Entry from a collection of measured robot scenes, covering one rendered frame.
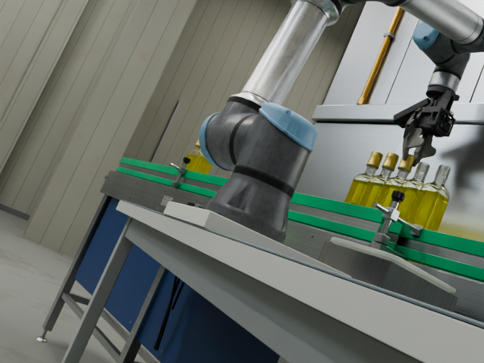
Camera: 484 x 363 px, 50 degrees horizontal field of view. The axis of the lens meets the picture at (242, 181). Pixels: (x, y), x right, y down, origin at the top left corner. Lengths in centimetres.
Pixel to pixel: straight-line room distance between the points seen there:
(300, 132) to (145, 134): 763
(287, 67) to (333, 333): 69
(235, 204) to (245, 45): 837
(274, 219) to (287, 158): 11
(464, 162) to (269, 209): 78
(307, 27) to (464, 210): 65
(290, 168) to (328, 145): 106
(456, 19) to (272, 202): 64
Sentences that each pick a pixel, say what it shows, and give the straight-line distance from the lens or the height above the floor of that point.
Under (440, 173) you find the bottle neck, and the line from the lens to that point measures 138.
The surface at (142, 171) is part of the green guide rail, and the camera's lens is 245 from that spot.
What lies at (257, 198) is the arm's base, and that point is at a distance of 87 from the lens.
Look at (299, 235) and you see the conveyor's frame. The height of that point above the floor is 85.
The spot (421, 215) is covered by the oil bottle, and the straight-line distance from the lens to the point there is 134.
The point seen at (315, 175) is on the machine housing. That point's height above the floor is 112.
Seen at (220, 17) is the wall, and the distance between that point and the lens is 916.
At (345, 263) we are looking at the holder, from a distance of 100.
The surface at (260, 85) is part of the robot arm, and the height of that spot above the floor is 106.
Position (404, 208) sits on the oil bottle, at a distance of 137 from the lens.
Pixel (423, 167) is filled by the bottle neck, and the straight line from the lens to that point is 141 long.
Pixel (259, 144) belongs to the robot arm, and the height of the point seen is 92.
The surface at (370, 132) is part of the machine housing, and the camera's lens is 184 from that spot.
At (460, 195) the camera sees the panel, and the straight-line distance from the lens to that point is 149.
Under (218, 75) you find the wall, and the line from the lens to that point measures 893.
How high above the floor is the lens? 73
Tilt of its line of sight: 8 degrees up
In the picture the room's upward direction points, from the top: 24 degrees clockwise
